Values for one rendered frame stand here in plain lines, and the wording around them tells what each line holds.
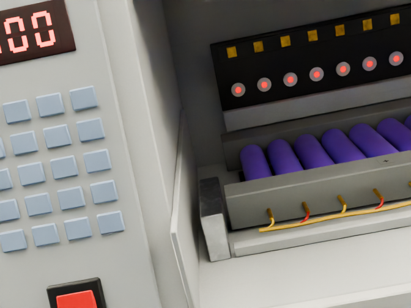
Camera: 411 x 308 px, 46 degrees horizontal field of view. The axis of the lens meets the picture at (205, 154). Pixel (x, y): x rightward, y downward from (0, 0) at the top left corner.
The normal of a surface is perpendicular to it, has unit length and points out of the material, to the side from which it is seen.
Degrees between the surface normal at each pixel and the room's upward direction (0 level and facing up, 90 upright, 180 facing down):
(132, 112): 90
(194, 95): 90
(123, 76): 90
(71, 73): 90
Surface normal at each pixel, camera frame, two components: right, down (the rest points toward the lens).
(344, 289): -0.19, -0.92
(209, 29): -0.03, 0.10
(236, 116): 0.02, 0.35
